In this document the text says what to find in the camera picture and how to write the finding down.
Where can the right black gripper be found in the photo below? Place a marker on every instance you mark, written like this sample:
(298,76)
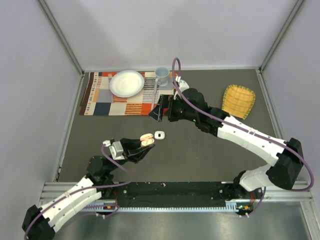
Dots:
(157,113)

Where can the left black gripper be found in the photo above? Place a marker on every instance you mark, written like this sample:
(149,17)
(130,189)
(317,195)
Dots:
(131,152)

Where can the pink earbud case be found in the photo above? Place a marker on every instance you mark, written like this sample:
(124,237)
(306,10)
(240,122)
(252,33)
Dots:
(147,139)

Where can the white earbud case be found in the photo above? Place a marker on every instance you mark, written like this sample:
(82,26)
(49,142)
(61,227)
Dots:
(159,135)

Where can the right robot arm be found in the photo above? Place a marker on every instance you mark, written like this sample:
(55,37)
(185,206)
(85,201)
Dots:
(283,158)

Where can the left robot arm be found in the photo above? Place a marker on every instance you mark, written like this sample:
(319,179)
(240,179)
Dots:
(42,223)

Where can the light blue cup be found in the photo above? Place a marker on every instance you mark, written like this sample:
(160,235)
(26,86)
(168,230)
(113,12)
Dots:
(162,76)

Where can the white plate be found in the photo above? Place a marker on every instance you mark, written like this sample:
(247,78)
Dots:
(126,83)

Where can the patchwork placemat cloth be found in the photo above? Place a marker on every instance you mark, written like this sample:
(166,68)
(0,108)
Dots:
(98,100)

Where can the yellow woven basket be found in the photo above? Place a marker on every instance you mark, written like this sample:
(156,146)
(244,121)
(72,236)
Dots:
(238,101)

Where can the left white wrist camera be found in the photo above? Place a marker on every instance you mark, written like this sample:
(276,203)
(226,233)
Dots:
(116,149)

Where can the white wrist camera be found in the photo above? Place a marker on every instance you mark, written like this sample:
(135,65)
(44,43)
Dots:
(116,149)
(180,84)

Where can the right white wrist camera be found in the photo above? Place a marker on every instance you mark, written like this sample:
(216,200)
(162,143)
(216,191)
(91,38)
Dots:
(180,84)

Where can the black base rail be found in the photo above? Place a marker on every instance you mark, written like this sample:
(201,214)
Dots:
(182,194)

